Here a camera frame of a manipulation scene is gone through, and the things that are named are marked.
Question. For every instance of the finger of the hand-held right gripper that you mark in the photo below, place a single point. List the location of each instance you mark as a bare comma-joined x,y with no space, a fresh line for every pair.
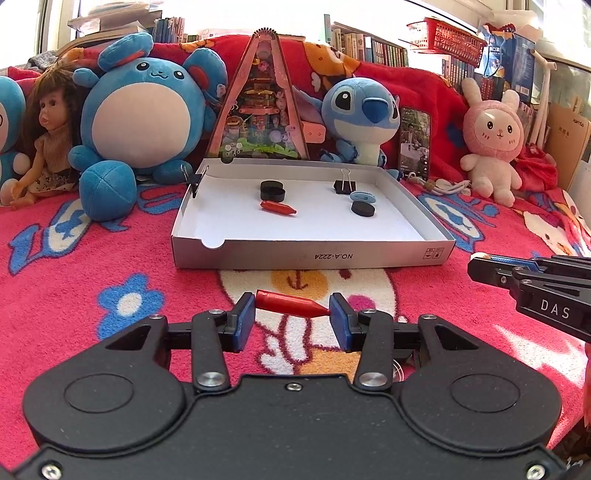
512,261
489,273

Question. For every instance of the light blue round cap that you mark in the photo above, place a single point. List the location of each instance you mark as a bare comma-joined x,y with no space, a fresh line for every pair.
364,197

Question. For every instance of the red plastic basket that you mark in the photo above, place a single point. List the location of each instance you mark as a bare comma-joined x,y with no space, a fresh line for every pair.
450,39

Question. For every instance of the round blue mouse plush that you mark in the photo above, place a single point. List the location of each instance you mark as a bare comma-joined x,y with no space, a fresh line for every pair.
134,124

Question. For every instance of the small pink box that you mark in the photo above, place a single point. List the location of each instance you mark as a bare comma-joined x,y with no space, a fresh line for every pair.
314,133

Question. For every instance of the white cardboard box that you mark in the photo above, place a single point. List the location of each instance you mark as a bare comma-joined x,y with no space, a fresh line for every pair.
300,221

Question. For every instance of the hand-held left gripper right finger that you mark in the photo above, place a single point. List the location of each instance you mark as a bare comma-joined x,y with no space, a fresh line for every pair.
340,323

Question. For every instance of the blue alien plush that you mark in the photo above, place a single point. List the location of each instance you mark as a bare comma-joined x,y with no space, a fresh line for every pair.
360,115

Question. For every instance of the blue packaging bag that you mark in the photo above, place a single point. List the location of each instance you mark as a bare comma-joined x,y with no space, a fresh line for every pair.
517,60

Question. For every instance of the black round disc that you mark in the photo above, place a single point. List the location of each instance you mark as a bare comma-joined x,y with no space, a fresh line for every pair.
271,185
362,209
273,196

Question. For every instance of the brown cardboard sheet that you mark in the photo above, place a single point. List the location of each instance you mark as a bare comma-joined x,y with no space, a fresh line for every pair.
570,143

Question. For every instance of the black binder clip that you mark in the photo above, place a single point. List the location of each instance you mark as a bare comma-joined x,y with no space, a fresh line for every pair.
196,180
345,184

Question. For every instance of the triangular miniature diorama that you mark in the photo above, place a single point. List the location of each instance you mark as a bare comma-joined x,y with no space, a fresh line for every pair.
258,110

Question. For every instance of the black smartphone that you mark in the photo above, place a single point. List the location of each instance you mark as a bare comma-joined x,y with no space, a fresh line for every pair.
414,143

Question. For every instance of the pink rabbit plush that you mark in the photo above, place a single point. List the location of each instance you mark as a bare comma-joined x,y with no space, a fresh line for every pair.
494,134

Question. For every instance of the red cloth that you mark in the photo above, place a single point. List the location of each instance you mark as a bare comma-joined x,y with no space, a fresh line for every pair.
535,168

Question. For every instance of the blue cat plush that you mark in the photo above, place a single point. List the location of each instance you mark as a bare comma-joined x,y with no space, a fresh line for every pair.
9,129

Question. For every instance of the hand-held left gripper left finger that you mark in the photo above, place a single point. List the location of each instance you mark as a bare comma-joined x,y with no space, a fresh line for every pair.
244,319

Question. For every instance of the row of dark books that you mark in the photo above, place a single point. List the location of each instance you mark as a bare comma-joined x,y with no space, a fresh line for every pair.
461,74

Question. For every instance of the row of blue books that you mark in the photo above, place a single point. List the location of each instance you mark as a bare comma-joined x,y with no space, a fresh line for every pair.
168,30

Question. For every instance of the stack of books and papers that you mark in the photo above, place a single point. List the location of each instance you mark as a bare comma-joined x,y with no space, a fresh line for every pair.
111,25

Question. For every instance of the brown-haired doll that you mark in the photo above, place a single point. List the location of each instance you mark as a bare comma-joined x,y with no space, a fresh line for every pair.
51,129

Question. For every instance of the white pipe frame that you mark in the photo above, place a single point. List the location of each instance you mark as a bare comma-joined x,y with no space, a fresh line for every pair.
542,97

